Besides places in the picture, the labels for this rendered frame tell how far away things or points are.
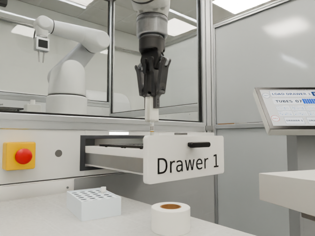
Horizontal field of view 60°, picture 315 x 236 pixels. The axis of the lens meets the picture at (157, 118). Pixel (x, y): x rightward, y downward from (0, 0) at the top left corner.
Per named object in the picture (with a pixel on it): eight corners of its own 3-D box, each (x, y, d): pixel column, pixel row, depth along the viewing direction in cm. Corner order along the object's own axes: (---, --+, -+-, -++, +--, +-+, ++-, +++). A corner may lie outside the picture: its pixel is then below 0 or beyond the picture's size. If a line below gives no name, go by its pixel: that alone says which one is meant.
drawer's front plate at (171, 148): (224, 173, 80) (223, 135, 81) (147, 184, 61) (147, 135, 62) (219, 172, 81) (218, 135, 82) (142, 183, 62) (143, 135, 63)
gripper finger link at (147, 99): (146, 96, 76) (145, 96, 77) (146, 121, 76) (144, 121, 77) (154, 97, 78) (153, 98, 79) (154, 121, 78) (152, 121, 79)
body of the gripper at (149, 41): (171, 38, 78) (171, 70, 77) (151, 45, 84) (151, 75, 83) (152, 31, 73) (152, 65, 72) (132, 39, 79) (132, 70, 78)
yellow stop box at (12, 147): (36, 168, 73) (37, 142, 73) (6, 171, 68) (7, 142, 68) (30, 167, 77) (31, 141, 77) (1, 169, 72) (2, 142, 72)
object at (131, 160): (215, 167, 80) (215, 147, 81) (148, 176, 63) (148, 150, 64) (134, 159, 110) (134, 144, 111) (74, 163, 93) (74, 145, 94)
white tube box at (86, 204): (121, 215, 57) (121, 196, 58) (81, 221, 53) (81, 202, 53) (101, 202, 68) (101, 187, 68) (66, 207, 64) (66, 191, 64)
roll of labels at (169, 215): (195, 234, 46) (195, 210, 46) (155, 237, 45) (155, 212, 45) (183, 222, 53) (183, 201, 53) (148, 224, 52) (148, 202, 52)
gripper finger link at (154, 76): (157, 59, 79) (161, 58, 78) (160, 98, 78) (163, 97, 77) (147, 57, 76) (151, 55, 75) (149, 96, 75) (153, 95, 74)
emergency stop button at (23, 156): (33, 164, 70) (33, 148, 70) (15, 165, 67) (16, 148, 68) (29, 163, 72) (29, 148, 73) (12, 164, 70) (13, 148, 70)
